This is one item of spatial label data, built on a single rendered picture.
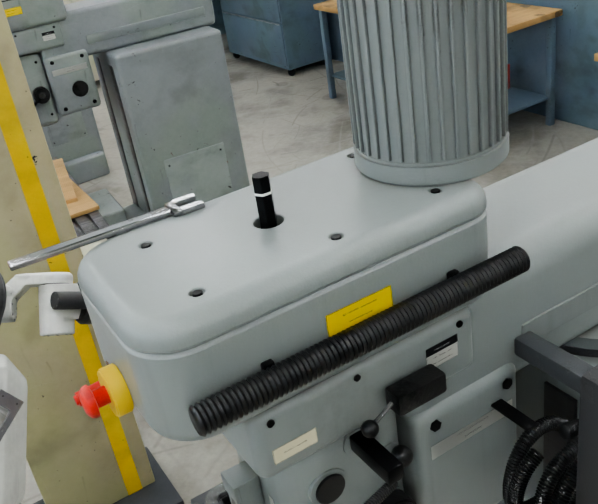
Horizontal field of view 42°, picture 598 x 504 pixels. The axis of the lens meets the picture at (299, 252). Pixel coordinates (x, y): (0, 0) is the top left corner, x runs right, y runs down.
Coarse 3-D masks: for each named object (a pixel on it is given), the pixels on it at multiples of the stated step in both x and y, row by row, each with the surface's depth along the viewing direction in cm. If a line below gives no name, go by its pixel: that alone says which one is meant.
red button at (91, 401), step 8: (80, 392) 86; (88, 392) 86; (96, 392) 87; (104, 392) 87; (80, 400) 87; (88, 400) 85; (96, 400) 86; (104, 400) 87; (88, 408) 86; (96, 408) 86; (96, 416) 86
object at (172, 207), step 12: (168, 204) 98; (180, 204) 99; (192, 204) 97; (204, 204) 97; (144, 216) 96; (156, 216) 96; (108, 228) 94; (120, 228) 94; (132, 228) 95; (72, 240) 93; (84, 240) 92; (96, 240) 93; (36, 252) 91; (48, 252) 91; (60, 252) 91; (12, 264) 90; (24, 264) 90
